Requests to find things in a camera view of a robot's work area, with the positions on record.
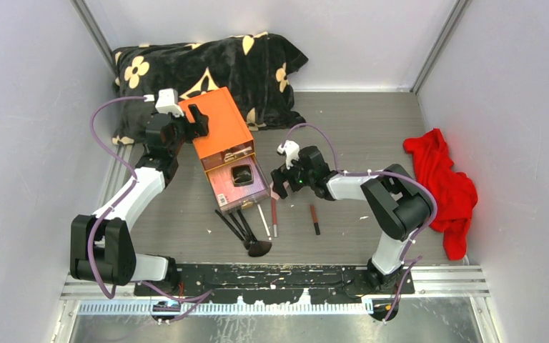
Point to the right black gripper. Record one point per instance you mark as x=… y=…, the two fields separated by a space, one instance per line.
x=282 y=175

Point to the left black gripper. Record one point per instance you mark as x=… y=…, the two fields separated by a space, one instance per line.
x=198 y=129

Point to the small pink card box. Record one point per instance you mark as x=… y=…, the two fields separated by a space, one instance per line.
x=274 y=195

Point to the orange drawer organizer box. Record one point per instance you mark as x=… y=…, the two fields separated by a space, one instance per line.
x=229 y=138

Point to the black square compact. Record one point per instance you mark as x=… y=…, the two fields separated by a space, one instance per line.
x=242 y=175

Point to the clear drawer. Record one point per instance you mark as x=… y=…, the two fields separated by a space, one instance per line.
x=239 y=187

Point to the white silver pencil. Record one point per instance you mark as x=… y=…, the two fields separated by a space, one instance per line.
x=264 y=222

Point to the orange brown lip pen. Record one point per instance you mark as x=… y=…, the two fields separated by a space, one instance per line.
x=315 y=220

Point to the pink holographic eyeshadow palette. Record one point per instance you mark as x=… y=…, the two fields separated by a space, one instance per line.
x=236 y=187

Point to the black round makeup brush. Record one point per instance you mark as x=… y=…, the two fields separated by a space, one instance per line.
x=240 y=228

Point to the black fan makeup brush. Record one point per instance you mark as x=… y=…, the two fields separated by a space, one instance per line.
x=257 y=248

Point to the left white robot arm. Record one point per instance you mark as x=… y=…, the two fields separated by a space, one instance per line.
x=101 y=243

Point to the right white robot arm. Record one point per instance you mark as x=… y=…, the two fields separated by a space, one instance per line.
x=400 y=205

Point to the black floral plush blanket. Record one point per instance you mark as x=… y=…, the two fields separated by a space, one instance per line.
x=255 y=68

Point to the red cloth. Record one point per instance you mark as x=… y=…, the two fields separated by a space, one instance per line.
x=454 y=191

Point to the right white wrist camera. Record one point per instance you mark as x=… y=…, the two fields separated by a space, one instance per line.
x=290 y=150

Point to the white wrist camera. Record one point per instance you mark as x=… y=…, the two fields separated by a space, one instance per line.
x=290 y=150
x=167 y=103

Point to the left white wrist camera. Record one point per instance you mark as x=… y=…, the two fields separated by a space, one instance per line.
x=167 y=103

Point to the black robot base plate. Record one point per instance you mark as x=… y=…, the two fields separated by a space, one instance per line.
x=280 y=284

